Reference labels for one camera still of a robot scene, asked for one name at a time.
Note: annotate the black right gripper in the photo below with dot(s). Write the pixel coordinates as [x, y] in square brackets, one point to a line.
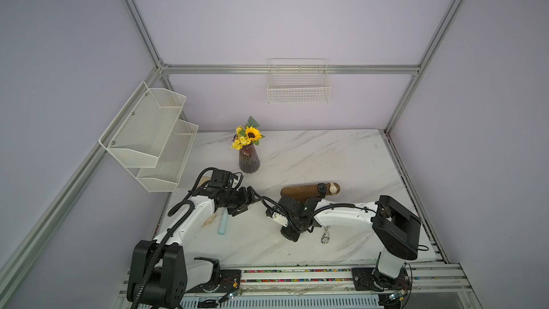
[287, 232]

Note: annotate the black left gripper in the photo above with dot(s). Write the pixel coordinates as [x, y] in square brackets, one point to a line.
[244, 200]

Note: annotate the wooden watch stand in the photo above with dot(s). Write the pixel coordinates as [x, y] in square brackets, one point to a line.
[302, 192]

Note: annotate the black wrist watch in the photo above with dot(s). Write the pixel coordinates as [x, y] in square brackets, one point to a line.
[322, 188]

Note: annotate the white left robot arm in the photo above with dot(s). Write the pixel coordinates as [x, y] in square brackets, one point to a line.
[160, 272]

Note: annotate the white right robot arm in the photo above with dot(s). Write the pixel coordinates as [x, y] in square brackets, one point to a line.
[395, 226]

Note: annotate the light blue plastic shovel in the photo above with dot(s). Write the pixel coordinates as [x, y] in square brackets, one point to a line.
[223, 223]

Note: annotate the dark purple ribbed vase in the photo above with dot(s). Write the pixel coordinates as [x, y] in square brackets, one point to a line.
[249, 161]

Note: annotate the beige wooden board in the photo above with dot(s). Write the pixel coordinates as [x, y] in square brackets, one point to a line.
[204, 181]

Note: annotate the sunflower bouquet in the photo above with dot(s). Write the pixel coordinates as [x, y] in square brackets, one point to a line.
[247, 134]

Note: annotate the white two-tier mesh shelf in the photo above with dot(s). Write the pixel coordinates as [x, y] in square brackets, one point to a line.
[150, 138]

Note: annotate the white wire wall basket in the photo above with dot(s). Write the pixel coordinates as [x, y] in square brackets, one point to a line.
[297, 81]

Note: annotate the aluminium cage frame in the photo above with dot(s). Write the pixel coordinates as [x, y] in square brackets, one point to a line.
[25, 258]

